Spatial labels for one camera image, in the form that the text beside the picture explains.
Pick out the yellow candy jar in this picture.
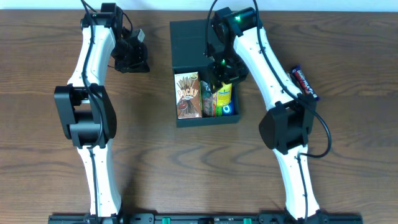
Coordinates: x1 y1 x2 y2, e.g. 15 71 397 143
216 83 232 106

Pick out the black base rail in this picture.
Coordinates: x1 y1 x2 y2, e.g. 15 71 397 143
48 212 363 224

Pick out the black gift box with lid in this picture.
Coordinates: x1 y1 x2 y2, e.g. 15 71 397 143
170 19 240 128

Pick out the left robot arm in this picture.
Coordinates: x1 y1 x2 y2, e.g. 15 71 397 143
49 1 150 223

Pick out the blue Oreo pack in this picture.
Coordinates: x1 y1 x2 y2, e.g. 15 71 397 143
221 101 234 116

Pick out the green candy bar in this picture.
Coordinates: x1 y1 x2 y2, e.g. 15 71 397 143
286 72 297 85

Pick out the purple Dairy Milk bar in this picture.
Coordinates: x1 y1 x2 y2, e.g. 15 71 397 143
291 65 320 101

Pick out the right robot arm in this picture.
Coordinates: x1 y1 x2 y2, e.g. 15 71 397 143
205 7 321 223

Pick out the brown Pocky box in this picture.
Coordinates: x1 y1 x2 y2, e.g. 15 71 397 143
174 72 203 119

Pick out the green clear snack bag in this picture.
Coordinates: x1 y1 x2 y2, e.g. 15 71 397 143
200 81 223 117

